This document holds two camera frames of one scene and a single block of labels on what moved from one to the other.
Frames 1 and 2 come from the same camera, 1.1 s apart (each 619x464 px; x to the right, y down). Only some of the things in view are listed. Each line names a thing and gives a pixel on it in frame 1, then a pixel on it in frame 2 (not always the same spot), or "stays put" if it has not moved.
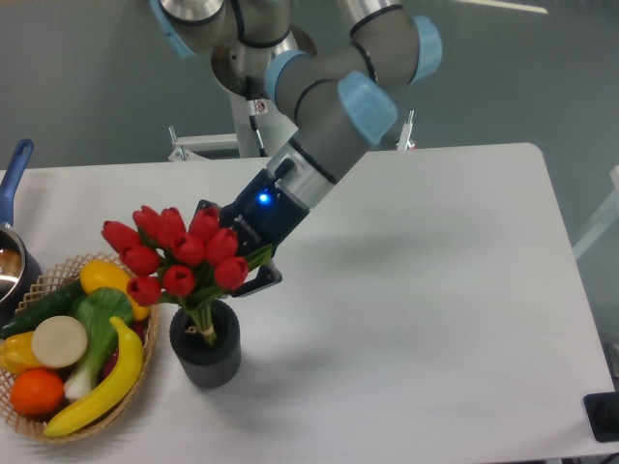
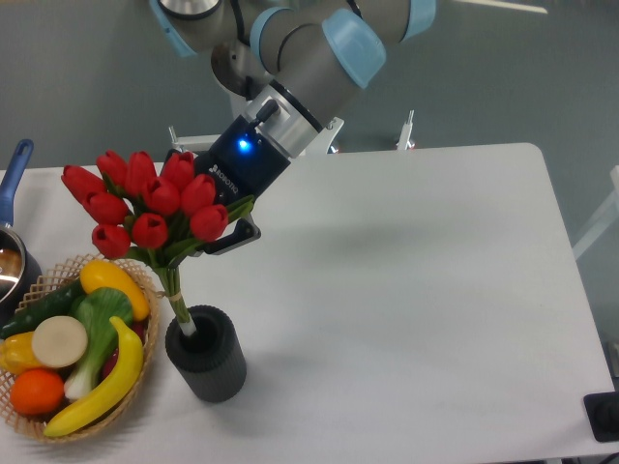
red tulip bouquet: x=164 y=257 → x=153 y=211
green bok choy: x=94 y=307 stays put
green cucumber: x=55 y=302 stays put
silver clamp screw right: x=403 y=143 stays put
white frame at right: x=606 y=217 stays put
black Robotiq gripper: x=261 y=216 → x=242 y=162
